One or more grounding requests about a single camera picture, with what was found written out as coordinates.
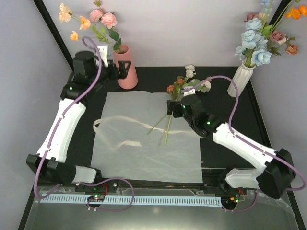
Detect cream printed ribbon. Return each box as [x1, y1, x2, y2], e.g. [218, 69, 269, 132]
[93, 115, 195, 151]

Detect white flower bouquet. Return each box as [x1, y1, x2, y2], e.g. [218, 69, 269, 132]
[91, 91, 202, 183]

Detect pink peony flower stem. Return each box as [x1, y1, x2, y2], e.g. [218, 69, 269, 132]
[89, 0, 126, 54]

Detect orange poppy flower stem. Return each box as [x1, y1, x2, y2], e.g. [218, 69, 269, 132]
[59, 3, 110, 43]

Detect rust orange rose stem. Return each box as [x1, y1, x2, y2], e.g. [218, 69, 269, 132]
[147, 76, 188, 138]

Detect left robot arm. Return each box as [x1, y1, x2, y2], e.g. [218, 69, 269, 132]
[26, 51, 131, 191]

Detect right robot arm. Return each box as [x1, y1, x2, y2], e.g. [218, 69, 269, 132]
[166, 94, 296, 199]

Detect pink cylindrical vase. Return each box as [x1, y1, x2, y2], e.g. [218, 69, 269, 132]
[114, 44, 138, 90]

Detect white ribbed vase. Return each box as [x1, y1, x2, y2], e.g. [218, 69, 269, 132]
[233, 61, 256, 96]

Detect cream rosebud flower stem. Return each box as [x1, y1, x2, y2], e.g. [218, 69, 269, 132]
[190, 77, 211, 93]

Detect right circuit board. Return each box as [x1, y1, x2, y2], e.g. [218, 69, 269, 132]
[221, 196, 246, 203]

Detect circuit board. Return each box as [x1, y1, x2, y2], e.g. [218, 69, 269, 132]
[87, 195, 105, 204]
[221, 196, 246, 203]

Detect blue and pink flower arrangement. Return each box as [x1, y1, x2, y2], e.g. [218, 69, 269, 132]
[235, 0, 307, 68]

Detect left circuit board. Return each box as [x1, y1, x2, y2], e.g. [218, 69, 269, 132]
[87, 195, 105, 204]

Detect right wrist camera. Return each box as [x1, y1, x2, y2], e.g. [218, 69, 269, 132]
[180, 87, 195, 97]

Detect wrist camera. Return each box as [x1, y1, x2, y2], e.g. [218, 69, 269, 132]
[180, 87, 195, 97]
[98, 45, 109, 68]

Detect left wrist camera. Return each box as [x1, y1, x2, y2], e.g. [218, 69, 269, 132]
[98, 45, 109, 68]

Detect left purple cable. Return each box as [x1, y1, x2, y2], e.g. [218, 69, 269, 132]
[33, 36, 135, 212]

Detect purple cable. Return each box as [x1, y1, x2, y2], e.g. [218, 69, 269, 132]
[181, 75, 307, 213]
[33, 36, 135, 212]

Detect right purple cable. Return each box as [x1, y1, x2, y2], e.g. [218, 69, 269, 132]
[181, 75, 307, 213]

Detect left black frame post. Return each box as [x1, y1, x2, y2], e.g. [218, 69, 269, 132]
[33, 0, 74, 70]

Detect black frame post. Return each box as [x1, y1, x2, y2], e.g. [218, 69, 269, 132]
[269, 0, 292, 25]
[33, 0, 74, 70]

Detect black aluminium rail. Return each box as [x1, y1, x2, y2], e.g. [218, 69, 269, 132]
[94, 178, 228, 190]

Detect white slotted cable duct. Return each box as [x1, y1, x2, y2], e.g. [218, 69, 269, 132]
[41, 194, 222, 207]

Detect right black frame post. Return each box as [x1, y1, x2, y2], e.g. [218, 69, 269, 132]
[269, 0, 292, 25]

